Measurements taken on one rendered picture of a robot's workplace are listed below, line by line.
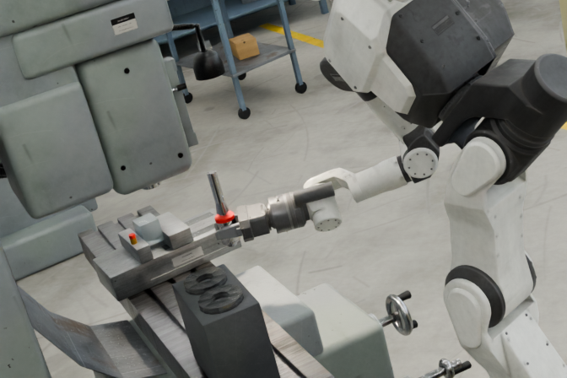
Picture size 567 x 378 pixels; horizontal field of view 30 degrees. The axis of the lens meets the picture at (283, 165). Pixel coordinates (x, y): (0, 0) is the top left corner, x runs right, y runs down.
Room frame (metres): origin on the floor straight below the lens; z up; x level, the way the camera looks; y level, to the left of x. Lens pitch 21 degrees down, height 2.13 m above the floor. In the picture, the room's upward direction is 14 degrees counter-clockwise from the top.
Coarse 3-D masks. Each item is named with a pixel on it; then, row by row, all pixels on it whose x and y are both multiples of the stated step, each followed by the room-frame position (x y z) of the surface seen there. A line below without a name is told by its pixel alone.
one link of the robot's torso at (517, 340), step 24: (456, 288) 1.89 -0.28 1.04; (456, 312) 1.89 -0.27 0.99; (480, 312) 1.85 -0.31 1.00; (528, 312) 1.94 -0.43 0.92; (480, 336) 1.86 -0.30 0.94; (504, 336) 1.88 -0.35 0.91; (528, 336) 1.90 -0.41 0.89; (480, 360) 1.91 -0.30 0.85; (504, 360) 1.87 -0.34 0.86; (528, 360) 1.86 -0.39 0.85; (552, 360) 1.88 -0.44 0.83
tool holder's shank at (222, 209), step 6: (210, 174) 2.27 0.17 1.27; (216, 174) 2.27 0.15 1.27; (210, 180) 2.27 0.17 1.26; (216, 180) 2.27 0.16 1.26; (216, 186) 2.27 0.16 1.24; (216, 192) 2.27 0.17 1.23; (222, 192) 2.28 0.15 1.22; (216, 198) 2.27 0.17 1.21; (222, 198) 2.27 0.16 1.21; (216, 204) 2.27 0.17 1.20; (222, 204) 2.27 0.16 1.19; (216, 210) 2.28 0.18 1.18; (222, 210) 2.27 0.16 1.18; (228, 210) 2.27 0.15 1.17; (222, 216) 2.27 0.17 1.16
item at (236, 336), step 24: (192, 288) 1.92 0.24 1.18; (216, 288) 1.89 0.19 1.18; (240, 288) 1.86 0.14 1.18; (192, 312) 1.84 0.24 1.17; (216, 312) 1.81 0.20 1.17; (240, 312) 1.80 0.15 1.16; (192, 336) 1.92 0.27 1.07; (216, 336) 1.78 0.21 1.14; (240, 336) 1.79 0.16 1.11; (264, 336) 1.81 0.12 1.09; (216, 360) 1.78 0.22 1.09; (240, 360) 1.79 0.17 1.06; (264, 360) 1.80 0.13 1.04
